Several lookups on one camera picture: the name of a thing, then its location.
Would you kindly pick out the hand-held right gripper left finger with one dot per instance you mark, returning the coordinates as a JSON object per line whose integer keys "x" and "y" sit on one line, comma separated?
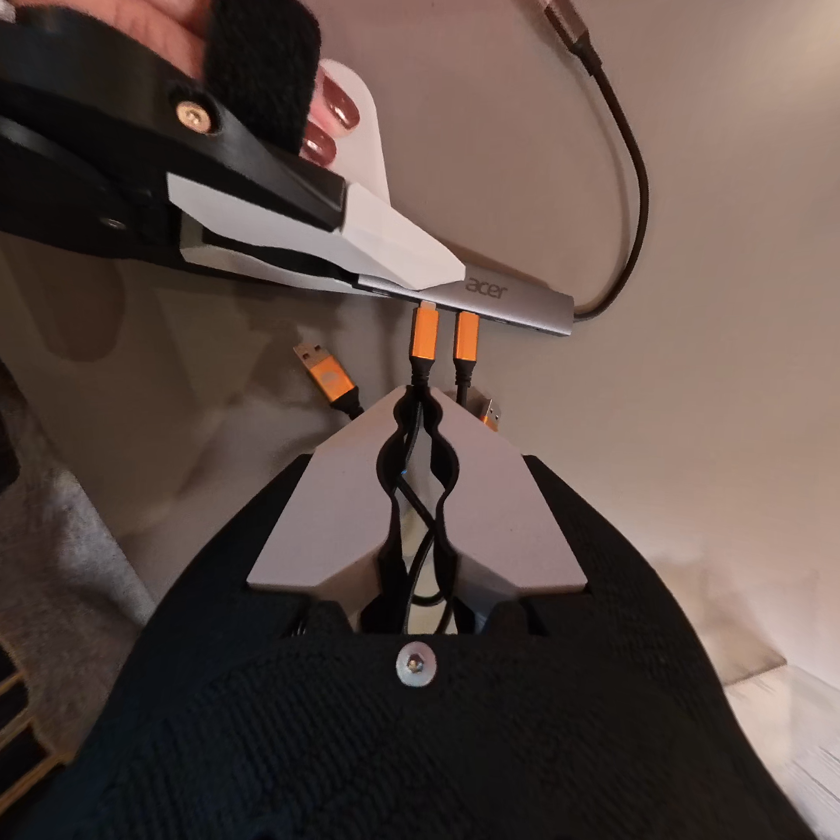
{"x": 321, "y": 525}

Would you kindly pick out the person's left hand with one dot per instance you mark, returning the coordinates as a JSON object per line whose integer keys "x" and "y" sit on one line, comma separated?
{"x": 151, "y": 19}

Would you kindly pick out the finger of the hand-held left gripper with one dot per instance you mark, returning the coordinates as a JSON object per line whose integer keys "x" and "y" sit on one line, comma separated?
{"x": 394, "y": 243}
{"x": 197, "y": 249}

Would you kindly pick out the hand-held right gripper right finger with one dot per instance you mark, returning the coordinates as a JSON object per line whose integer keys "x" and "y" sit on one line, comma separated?
{"x": 512, "y": 525}

